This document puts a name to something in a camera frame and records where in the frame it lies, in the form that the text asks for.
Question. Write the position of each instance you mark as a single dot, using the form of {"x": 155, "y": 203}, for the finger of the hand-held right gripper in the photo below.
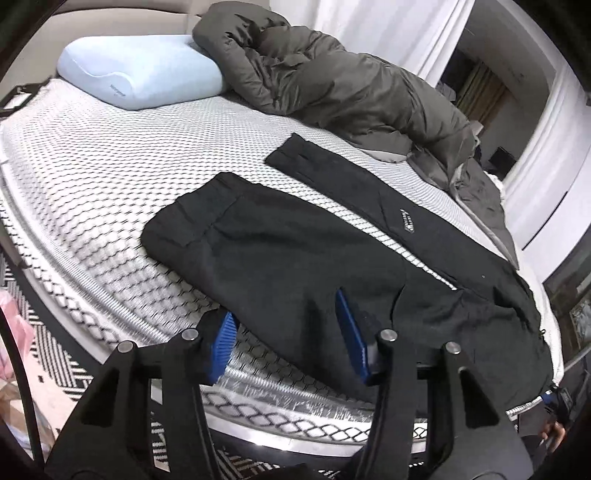
{"x": 556, "y": 401}

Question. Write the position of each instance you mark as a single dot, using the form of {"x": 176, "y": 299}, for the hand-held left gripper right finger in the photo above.
{"x": 352, "y": 332}

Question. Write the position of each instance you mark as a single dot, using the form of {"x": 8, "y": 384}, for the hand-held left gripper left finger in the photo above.
{"x": 222, "y": 345}

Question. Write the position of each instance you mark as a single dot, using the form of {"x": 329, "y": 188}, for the black pants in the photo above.
{"x": 295, "y": 258}

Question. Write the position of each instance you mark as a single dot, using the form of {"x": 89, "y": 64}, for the person's right hand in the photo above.
{"x": 553, "y": 436}

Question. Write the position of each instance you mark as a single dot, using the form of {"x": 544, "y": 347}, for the dark cabinet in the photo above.
{"x": 570, "y": 300}

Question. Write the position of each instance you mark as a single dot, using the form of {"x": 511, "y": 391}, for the black and white patterned rug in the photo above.
{"x": 69, "y": 374}

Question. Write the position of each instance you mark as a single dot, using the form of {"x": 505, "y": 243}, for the white mesh-pattern mattress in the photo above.
{"x": 106, "y": 184}

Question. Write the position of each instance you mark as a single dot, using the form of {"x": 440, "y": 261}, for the pink bag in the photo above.
{"x": 14, "y": 332}

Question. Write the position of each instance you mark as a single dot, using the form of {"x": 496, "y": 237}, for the dark grey duvet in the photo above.
{"x": 332, "y": 87}

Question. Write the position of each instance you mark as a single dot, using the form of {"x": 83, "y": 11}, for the light blue pillow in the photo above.
{"x": 143, "y": 69}

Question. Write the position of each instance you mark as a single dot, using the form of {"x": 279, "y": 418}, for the white curtain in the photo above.
{"x": 383, "y": 32}

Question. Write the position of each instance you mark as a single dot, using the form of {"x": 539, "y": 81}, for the beige headboard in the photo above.
{"x": 120, "y": 23}

